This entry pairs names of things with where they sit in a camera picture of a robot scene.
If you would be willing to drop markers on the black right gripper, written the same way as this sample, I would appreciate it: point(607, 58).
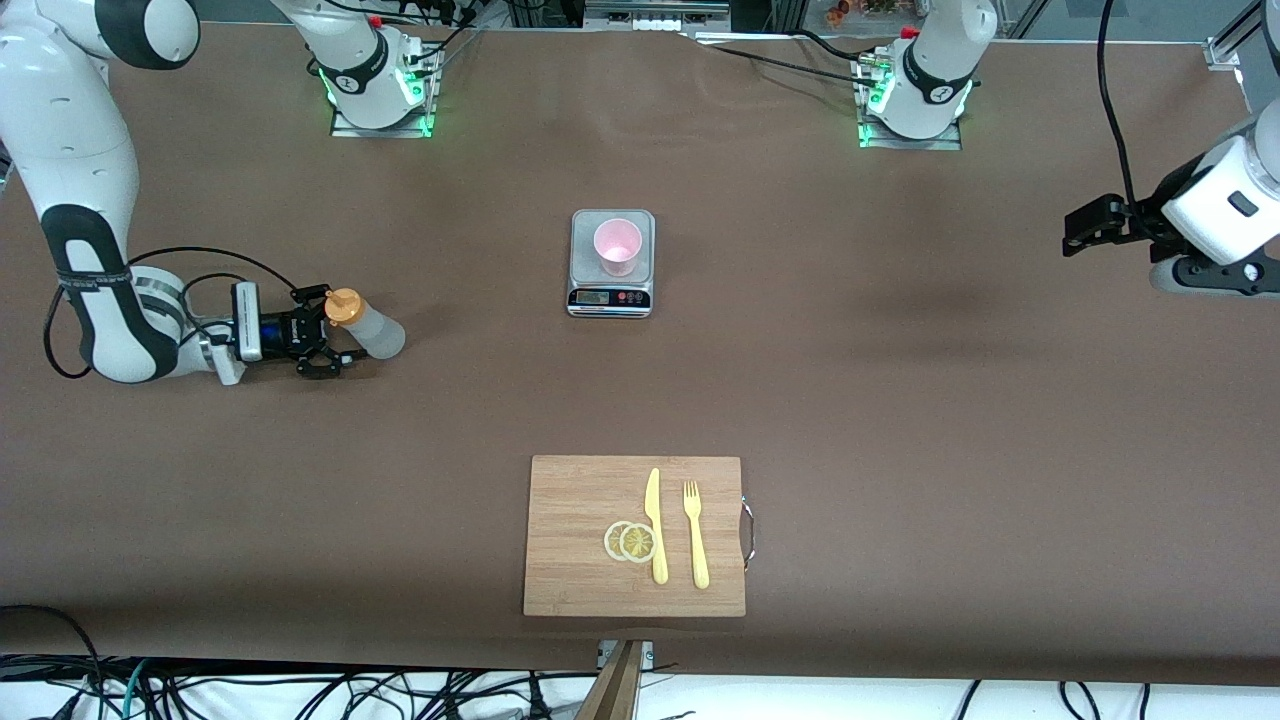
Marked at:
point(290, 334)

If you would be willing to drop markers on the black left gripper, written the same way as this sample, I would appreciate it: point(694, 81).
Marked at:
point(1141, 222)

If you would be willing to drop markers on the clear sauce bottle orange cap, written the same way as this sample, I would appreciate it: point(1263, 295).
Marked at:
point(375, 335)

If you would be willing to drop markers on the pink plastic cup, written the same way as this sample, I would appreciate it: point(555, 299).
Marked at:
point(618, 245)

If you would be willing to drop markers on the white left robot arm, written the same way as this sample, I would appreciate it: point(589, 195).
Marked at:
point(1220, 200)

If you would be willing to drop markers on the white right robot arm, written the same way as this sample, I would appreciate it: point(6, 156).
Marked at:
point(70, 120)

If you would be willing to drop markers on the brown table cover sheet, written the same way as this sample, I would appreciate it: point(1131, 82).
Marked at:
point(200, 480)

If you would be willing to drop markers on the silver digital kitchen scale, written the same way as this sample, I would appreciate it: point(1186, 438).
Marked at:
point(585, 265)

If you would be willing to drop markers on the bamboo cutting board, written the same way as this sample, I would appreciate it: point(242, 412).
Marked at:
point(570, 580)

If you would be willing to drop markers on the lemon slice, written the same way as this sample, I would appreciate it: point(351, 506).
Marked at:
point(610, 541)
point(638, 543)

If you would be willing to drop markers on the yellow plastic knife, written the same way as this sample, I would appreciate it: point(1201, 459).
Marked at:
point(656, 530)

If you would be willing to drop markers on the yellow plastic fork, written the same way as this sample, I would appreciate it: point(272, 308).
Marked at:
point(697, 545)

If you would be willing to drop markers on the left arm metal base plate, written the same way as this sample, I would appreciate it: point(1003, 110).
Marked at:
point(945, 142)

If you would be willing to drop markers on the aluminium frame corner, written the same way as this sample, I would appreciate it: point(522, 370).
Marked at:
point(1222, 52)

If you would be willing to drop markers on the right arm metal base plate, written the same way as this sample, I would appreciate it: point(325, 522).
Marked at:
point(345, 130)

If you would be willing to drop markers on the small metal table bracket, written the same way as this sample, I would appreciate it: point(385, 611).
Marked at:
point(648, 652)

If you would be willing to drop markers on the wooden post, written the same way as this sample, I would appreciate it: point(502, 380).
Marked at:
point(612, 690)

